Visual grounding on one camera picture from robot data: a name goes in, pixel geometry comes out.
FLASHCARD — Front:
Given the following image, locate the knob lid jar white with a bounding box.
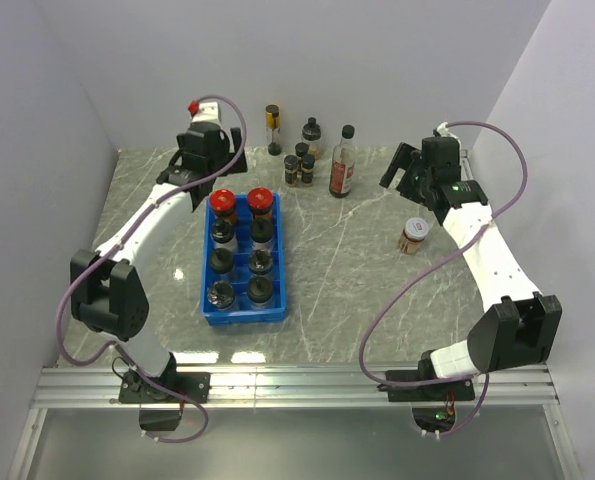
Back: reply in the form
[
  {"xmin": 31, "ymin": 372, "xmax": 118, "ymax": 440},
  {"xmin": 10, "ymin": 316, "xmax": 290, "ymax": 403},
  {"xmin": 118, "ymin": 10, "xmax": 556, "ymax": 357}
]
[{"xmin": 247, "ymin": 276, "xmax": 275, "ymax": 309}]

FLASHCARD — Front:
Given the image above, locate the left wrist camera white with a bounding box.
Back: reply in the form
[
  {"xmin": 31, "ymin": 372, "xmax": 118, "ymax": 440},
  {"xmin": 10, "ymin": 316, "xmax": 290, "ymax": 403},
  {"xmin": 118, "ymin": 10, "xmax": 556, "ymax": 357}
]
[{"xmin": 188, "ymin": 100, "xmax": 222, "ymax": 133}]

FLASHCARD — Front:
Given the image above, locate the small spice jar left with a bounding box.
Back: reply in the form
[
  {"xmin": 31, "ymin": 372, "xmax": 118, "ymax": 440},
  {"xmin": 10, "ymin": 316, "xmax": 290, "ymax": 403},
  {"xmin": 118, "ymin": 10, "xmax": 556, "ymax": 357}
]
[{"xmin": 284, "ymin": 155, "xmax": 299, "ymax": 187}]

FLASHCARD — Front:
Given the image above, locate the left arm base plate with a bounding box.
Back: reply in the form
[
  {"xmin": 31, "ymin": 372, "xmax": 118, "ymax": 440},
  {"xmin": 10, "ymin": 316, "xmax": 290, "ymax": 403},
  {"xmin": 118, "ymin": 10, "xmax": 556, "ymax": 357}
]
[{"xmin": 118, "ymin": 370, "xmax": 211, "ymax": 404}]

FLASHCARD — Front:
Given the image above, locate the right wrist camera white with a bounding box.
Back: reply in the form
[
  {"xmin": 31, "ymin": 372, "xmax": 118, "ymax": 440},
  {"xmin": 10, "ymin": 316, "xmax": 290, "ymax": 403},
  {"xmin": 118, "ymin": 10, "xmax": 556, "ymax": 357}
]
[{"xmin": 433, "ymin": 122, "xmax": 461, "ymax": 143}]

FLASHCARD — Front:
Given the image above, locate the blue divided plastic bin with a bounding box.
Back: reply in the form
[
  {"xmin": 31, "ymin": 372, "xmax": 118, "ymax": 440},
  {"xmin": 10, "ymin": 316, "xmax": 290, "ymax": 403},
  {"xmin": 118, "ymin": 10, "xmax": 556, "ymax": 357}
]
[{"xmin": 200, "ymin": 191, "xmax": 287, "ymax": 327}]

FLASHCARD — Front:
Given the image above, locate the black cap bottle front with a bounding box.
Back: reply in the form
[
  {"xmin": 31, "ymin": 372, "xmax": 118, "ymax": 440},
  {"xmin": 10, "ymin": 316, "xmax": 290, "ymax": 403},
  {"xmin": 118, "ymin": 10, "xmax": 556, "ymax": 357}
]
[{"xmin": 248, "ymin": 249, "xmax": 274, "ymax": 276}]

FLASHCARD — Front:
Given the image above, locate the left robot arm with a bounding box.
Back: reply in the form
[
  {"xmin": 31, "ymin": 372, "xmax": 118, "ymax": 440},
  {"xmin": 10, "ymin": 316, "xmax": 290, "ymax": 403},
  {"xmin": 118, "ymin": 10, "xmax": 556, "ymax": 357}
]
[{"xmin": 67, "ymin": 121, "xmax": 247, "ymax": 402}]

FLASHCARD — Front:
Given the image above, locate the small spice jar right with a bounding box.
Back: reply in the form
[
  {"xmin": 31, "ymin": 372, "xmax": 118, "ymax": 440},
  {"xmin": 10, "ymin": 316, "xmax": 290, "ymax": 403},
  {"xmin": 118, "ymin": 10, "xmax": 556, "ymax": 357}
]
[{"xmin": 301, "ymin": 153, "xmax": 316, "ymax": 187}]

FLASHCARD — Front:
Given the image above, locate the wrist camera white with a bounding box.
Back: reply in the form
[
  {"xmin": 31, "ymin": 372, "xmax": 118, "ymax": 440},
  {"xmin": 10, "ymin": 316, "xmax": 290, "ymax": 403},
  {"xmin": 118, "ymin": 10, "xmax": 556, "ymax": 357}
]
[
  {"xmin": 188, "ymin": 100, "xmax": 222, "ymax": 133},
  {"xmin": 433, "ymin": 122, "xmax": 461, "ymax": 143}
]

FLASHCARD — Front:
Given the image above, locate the black cap bottle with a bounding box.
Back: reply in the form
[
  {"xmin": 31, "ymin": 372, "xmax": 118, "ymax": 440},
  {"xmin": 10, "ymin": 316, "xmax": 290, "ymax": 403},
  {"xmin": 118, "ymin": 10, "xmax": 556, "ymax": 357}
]
[
  {"xmin": 248, "ymin": 249, "xmax": 274, "ymax": 276},
  {"xmin": 208, "ymin": 248, "xmax": 235, "ymax": 279}
]

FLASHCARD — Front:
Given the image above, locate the white lid spice jar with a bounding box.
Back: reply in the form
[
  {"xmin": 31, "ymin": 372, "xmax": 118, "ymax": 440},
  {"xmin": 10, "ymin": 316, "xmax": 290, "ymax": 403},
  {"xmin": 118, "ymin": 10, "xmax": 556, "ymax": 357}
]
[{"xmin": 398, "ymin": 217, "xmax": 430, "ymax": 254}]

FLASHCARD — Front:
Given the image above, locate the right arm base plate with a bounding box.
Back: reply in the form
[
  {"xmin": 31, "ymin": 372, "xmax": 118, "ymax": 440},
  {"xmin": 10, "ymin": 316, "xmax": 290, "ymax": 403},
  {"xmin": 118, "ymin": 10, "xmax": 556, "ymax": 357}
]
[{"xmin": 378, "ymin": 370, "xmax": 475, "ymax": 403}]

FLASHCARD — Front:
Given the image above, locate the red lid jar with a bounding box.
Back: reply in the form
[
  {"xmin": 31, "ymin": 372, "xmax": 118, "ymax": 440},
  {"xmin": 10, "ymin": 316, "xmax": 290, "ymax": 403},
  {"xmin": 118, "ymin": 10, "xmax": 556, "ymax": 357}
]
[
  {"xmin": 247, "ymin": 187, "xmax": 274, "ymax": 221},
  {"xmin": 209, "ymin": 189, "xmax": 238, "ymax": 226}
]

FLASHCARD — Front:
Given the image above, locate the black cap bottle back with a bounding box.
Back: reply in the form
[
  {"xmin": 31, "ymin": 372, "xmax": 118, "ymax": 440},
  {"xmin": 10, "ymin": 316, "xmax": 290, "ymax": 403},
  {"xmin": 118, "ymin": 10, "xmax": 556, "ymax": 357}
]
[{"xmin": 208, "ymin": 248, "xmax": 235, "ymax": 279}]

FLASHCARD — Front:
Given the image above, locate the small spice jar back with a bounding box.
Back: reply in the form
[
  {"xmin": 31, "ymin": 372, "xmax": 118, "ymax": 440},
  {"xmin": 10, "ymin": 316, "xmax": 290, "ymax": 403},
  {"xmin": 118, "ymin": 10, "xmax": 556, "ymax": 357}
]
[{"xmin": 295, "ymin": 142, "xmax": 309, "ymax": 158}]

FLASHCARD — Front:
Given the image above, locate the shaker jar white powder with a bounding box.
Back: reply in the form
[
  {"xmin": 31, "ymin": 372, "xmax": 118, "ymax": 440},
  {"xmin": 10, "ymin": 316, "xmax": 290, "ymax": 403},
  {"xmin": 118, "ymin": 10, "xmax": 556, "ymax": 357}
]
[{"xmin": 206, "ymin": 280, "xmax": 238, "ymax": 312}]

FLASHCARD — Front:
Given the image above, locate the small spice jar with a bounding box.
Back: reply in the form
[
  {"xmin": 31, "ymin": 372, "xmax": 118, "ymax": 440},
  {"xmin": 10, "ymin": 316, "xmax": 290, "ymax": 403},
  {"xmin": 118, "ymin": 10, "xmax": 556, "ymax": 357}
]
[
  {"xmin": 301, "ymin": 153, "xmax": 316, "ymax": 187},
  {"xmin": 295, "ymin": 142, "xmax": 309, "ymax": 158},
  {"xmin": 284, "ymin": 155, "xmax": 299, "ymax": 187}
]

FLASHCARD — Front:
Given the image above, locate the aluminium front rail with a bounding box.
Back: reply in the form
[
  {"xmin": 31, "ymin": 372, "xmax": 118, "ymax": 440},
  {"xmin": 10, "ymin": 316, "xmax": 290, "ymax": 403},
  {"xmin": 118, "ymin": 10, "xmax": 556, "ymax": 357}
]
[{"xmin": 31, "ymin": 363, "xmax": 559, "ymax": 409}]

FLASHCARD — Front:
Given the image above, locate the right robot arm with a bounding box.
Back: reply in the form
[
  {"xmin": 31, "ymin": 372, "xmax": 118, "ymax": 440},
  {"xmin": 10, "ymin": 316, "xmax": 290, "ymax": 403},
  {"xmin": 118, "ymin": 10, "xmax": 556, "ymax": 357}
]
[{"xmin": 380, "ymin": 136, "xmax": 563, "ymax": 400}]

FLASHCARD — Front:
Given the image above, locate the tall yellow black grinder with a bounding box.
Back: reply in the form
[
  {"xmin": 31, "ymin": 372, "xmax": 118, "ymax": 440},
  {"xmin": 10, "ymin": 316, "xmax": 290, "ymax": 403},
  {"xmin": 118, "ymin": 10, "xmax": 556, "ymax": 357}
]
[{"xmin": 265, "ymin": 104, "xmax": 282, "ymax": 156}]

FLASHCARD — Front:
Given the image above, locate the tall clear sauce bottle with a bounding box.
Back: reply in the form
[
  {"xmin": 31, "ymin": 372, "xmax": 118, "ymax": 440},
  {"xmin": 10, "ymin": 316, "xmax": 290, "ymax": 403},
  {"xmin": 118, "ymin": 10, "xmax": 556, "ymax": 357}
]
[{"xmin": 329, "ymin": 124, "xmax": 357, "ymax": 198}]

